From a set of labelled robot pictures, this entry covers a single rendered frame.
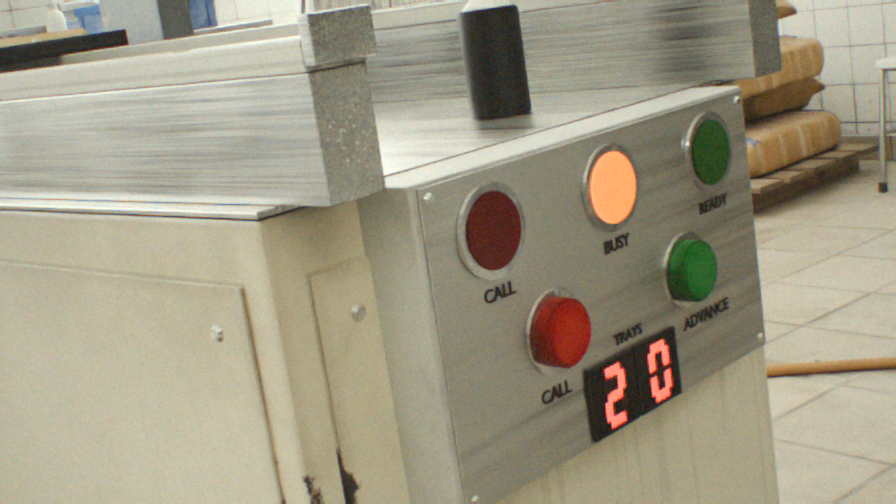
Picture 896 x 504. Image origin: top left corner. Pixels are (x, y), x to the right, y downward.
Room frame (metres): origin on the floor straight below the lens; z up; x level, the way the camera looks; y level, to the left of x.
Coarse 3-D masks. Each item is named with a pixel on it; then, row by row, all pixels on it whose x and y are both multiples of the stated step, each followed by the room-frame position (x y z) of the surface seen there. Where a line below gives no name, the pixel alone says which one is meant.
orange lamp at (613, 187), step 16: (608, 160) 0.54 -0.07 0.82; (624, 160) 0.55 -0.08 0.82; (592, 176) 0.53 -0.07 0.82; (608, 176) 0.54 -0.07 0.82; (624, 176) 0.55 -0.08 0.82; (592, 192) 0.53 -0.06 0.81; (608, 192) 0.54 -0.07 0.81; (624, 192) 0.55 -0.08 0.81; (608, 208) 0.54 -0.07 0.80; (624, 208) 0.55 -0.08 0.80
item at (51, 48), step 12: (84, 36) 1.16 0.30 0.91; (96, 36) 1.17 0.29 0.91; (108, 36) 1.17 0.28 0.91; (120, 36) 1.18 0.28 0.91; (0, 48) 1.10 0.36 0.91; (12, 48) 1.11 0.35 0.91; (24, 48) 1.12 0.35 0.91; (36, 48) 1.12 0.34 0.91; (48, 48) 1.13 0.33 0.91; (60, 48) 1.14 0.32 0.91; (72, 48) 1.15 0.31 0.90; (84, 48) 1.15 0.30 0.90; (96, 48) 1.16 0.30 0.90; (0, 60) 1.10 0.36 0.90; (12, 60) 1.11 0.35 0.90; (24, 60) 1.11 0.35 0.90
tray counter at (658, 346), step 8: (656, 344) 0.56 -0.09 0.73; (656, 352) 0.56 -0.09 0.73; (664, 352) 0.56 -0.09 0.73; (648, 360) 0.55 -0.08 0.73; (664, 360) 0.56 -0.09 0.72; (656, 368) 0.55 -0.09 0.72; (664, 368) 0.56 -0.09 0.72; (656, 376) 0.55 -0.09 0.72; (664, 376) 0.56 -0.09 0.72; (656, 384) 0.55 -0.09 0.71; (656, 392) 0.55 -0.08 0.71; (664, 392) 0.56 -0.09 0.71; (656, 400) 0.55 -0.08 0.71
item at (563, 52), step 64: (512, 0) 0.75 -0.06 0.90; (576, 0) 0.71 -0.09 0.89; (640, 0) 0.68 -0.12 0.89; (704, 0) 0.66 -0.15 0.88; (768, 0) 0.65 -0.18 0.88; (64, 64) 1.14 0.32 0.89; (384, 64) 0.84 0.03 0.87; (448, 64) 0.79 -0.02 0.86; (576, 64) 0.72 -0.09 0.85; (640, 64) 0.69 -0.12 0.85; (704, 64) 0.66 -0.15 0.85; (768, 64) 0.65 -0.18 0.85
